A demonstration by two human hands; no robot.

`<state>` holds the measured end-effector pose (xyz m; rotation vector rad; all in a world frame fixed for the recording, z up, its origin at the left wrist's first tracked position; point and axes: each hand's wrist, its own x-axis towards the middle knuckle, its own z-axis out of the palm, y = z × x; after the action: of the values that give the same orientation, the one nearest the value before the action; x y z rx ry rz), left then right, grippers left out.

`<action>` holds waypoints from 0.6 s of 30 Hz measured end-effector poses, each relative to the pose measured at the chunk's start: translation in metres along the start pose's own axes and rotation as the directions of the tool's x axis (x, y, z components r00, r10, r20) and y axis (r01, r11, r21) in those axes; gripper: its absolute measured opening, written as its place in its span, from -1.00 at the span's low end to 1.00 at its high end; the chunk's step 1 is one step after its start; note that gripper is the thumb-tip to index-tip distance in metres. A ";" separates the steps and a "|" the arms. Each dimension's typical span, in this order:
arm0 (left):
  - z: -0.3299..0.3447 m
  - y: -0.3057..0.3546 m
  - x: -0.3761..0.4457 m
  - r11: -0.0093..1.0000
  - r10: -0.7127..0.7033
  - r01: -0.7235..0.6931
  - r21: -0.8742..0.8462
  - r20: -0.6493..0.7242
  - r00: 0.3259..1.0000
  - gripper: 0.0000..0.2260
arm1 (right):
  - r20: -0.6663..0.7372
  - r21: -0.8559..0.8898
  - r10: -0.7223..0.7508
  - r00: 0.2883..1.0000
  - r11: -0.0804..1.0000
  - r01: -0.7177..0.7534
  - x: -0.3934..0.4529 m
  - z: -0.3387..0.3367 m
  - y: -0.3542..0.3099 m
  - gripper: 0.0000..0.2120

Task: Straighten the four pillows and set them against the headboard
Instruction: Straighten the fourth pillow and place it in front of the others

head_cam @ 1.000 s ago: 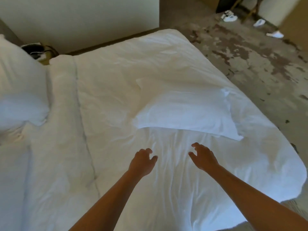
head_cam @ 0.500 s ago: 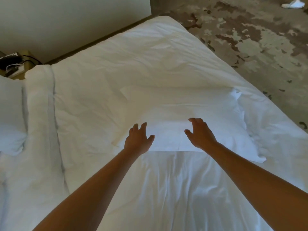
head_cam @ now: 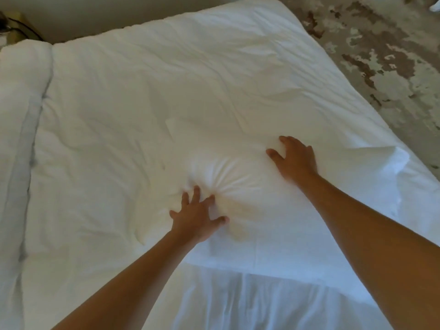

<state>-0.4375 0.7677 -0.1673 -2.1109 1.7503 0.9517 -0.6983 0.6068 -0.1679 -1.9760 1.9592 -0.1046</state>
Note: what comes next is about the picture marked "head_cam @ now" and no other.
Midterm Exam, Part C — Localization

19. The white folded duvet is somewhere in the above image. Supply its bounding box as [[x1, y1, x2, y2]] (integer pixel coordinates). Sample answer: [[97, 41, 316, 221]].
[[0, 40, 54, 330]]

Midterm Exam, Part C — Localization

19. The white bed sheet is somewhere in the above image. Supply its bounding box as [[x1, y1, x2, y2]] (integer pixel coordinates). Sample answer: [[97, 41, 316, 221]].
[[155, 263, 384, 330]]

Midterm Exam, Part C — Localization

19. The white pillow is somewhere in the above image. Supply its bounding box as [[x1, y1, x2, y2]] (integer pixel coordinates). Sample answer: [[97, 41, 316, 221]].
[[133, 117, 410, 301]]

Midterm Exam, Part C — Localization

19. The person's right hand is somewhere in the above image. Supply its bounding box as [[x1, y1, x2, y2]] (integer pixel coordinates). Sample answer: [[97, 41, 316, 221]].
[[266, 135, 319, 184]]

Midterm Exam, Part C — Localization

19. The person's right forearm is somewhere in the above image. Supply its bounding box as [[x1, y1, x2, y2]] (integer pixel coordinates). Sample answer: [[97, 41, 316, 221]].
[[298, 172, 440, 330]]

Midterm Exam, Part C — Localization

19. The person's left hand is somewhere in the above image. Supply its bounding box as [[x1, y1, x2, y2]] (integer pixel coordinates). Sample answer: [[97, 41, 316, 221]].
[[169, 185, 230, 245]]

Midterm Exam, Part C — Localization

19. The wooden nightstand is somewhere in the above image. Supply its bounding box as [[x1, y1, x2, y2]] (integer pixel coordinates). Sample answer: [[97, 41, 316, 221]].
[[0, 10, 43, 47]]

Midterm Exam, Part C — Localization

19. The black cable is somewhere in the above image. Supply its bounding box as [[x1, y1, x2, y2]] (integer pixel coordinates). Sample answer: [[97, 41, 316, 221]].
[[0, 12, 44, 41]]

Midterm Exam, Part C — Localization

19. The person's left forearm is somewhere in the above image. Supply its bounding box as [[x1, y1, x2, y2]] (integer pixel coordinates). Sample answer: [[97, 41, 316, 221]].
[[52, 231, 198, 330]]

